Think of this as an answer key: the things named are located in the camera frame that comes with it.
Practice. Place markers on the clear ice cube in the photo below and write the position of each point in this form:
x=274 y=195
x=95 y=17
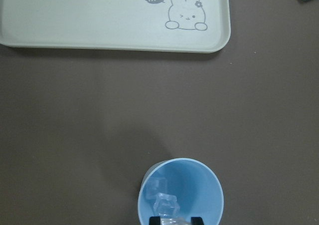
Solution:
x=155 y=185
x=166 y=205

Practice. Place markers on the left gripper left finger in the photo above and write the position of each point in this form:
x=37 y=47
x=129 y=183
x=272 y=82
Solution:
x=154 y=221

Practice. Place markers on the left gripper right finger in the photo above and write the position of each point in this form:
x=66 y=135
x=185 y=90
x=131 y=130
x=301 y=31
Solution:
x=196 y=221

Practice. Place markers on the light blue plastic cup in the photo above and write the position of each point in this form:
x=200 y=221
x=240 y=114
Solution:
x=197 y=188

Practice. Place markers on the cream rabbit tray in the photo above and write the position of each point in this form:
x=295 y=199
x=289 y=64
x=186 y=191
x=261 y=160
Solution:
x=199 y=26

